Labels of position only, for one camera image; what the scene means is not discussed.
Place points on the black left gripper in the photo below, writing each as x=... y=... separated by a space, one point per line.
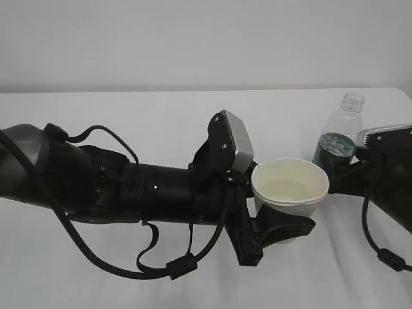
x=224 y=204

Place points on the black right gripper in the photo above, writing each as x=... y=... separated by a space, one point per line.
x=382 y=175

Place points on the clear green-label water bottle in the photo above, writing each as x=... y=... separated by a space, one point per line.
x=340 y=130

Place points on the white paper cup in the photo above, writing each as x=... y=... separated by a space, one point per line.
x=290 y=185

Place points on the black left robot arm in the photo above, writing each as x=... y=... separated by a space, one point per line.
x=86 y=184

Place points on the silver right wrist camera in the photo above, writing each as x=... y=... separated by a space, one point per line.
x=397 y=136

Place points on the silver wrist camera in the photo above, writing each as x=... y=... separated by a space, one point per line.
x=235 y=141
x=397 y=136

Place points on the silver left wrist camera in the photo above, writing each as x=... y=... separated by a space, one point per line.
x=235 y=141

